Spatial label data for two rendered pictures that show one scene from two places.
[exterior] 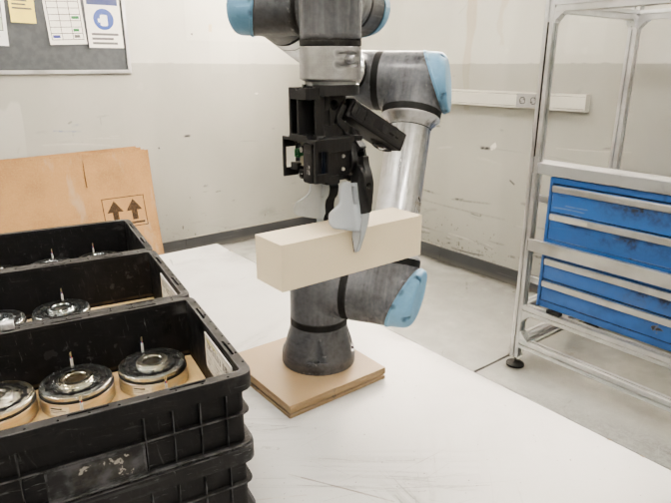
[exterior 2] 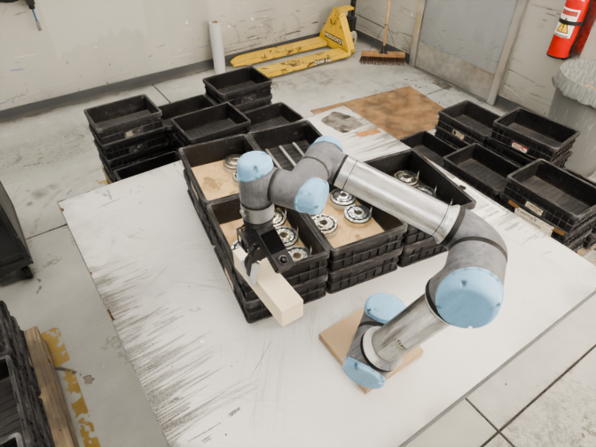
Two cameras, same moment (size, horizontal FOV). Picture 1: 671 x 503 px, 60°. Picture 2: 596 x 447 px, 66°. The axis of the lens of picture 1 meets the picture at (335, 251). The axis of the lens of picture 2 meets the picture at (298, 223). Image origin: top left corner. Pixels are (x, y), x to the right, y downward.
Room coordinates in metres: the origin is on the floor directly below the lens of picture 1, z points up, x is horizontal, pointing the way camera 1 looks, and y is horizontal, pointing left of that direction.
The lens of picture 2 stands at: (0.88, -0.77, 1.97)
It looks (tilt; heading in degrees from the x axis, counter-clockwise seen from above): 42 degrees down; 93
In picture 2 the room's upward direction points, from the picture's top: 1 degrees clockwise
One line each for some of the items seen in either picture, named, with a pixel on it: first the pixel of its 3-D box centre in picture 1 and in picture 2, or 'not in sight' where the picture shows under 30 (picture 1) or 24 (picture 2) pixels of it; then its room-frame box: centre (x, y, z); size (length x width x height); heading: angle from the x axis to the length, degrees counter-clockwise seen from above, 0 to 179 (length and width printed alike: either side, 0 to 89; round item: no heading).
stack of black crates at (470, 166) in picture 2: not in sight; (478, 189); (1.82, 1.44, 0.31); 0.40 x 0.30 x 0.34; 128
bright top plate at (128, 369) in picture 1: (152, 363); (296, 256); (0.81, 0.29, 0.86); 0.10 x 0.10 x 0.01
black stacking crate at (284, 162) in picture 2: not in sight; (295, 160); (0.77, 0.85, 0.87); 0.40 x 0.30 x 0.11; 119
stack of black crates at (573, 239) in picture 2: not in sight; (542, 219); (2.07, 1.13, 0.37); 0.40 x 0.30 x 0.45; 128
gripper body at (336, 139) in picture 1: (326, 134); (257, 232); (0.74, 0.01, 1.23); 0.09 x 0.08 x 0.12; 128
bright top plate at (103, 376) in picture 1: (76, 381); (283, 236); (0.76, 0.39, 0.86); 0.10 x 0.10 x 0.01
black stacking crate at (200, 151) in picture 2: not in sight; (228, 177); (0.51, 0.70, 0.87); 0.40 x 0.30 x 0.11; 119
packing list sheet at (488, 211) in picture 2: not in sight; (461, 200); (1.50, 0.83, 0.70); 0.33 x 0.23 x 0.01; 128
